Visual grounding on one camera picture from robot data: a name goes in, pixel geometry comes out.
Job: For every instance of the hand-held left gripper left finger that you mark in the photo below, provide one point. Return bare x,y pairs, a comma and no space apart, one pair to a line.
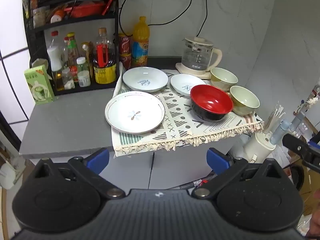
98,159

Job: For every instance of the large white blue-print plate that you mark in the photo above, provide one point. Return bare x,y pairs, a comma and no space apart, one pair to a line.
152,76

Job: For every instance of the clear bottle with white label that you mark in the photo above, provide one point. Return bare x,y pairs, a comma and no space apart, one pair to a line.
54,57

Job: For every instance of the small bottle with white cap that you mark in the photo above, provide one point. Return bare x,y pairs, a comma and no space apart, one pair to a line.
81,63

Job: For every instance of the cream kettle base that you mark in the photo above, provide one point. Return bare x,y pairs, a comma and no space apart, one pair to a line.
184,69

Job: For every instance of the orange juice bottle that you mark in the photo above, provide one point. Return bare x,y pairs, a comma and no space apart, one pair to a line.
140,45

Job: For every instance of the white plate with flower motif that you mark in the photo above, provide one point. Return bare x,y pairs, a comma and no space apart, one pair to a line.
120,110

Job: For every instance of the pale green bowl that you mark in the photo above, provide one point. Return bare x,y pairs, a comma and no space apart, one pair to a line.
243,100
222,76

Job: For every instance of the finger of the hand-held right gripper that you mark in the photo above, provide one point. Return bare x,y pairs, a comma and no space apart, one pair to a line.
298,148

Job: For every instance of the small white blue-print plate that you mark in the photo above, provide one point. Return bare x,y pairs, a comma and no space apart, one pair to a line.
180,83

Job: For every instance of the red and black bowl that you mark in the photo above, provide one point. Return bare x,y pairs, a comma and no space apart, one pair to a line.
210,100

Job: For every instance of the white cylindrical appliance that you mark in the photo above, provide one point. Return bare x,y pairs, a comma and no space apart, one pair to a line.
257,143

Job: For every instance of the black metal shelf rack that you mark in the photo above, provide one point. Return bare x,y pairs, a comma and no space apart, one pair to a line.
87,86

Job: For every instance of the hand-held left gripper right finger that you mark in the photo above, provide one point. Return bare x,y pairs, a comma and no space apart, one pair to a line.
217,160

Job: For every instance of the patterned fringed cloth mat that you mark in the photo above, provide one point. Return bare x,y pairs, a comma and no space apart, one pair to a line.
180,126

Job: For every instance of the glass electric kettle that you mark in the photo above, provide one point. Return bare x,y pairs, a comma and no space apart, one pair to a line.
197,57

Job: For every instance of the bundle of white sticks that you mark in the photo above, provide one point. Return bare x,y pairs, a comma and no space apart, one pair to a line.
275,116

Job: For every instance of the small clear jar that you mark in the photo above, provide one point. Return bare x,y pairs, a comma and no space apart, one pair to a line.
68,78

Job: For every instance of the white bucket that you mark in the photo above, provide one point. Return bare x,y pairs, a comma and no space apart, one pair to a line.
7,173

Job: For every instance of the red bowl on shelf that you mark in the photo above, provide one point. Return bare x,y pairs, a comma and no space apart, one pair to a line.
85,8

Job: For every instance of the green carton box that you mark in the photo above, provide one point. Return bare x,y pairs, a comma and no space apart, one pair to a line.
37,85

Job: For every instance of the sauce bottle with yellow cap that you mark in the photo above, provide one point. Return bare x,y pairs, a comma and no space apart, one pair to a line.
73,52

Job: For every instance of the red soda can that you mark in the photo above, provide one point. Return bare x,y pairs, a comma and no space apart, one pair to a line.
124,43
125,60

